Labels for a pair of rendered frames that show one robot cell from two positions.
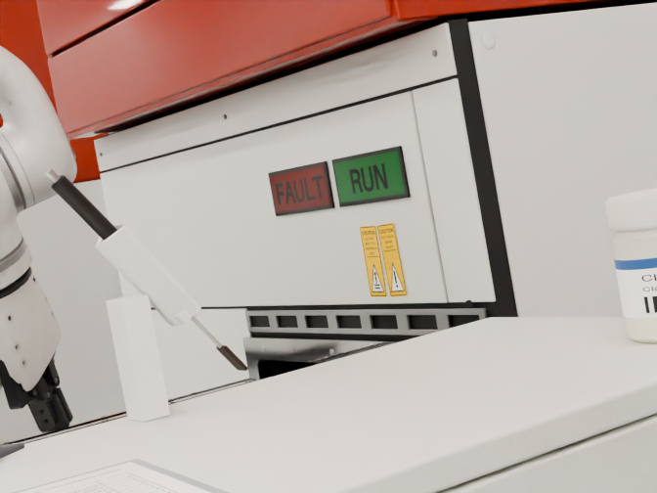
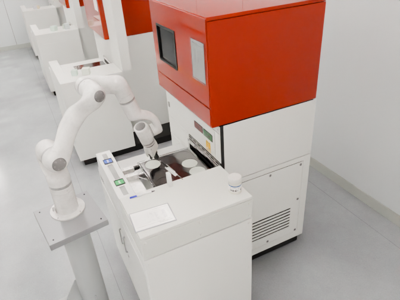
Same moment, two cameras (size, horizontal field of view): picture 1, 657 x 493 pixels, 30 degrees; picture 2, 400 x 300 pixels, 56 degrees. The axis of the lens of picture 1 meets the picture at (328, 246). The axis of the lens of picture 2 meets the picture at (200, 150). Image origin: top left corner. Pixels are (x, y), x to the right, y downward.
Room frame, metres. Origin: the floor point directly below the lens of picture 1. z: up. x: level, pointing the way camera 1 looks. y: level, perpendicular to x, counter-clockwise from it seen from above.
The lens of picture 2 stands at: (-0.80, -0.26, 2.19)
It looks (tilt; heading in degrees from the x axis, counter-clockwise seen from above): 31 degrees down; 8
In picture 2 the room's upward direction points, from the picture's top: 4 degrees counter-clockwise
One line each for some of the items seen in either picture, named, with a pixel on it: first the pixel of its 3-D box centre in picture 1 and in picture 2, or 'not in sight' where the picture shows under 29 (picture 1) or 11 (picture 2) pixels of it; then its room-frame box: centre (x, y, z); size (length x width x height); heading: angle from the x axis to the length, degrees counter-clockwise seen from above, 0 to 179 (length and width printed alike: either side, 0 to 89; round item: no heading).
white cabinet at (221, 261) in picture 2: not in sight; (171, 239); (0.99, 0.21, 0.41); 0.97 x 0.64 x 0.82; 32
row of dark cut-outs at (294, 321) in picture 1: (350, 321); (203, 149); (1.24, -0.01, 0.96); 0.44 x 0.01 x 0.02; 32
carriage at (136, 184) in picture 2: not in sight; (136, 186); (0.96, 0.38, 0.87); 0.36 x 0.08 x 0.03; 32
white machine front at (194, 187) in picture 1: (263, 267); (191, 129); (1.40, 0.08, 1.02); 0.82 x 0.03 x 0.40; 32
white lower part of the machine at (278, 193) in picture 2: not in sight; (236, 187); (1.58, -0.21, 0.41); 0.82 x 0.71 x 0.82; 32
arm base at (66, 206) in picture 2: not in sight; (63, 196); (0.74, 0.72, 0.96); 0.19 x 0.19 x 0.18
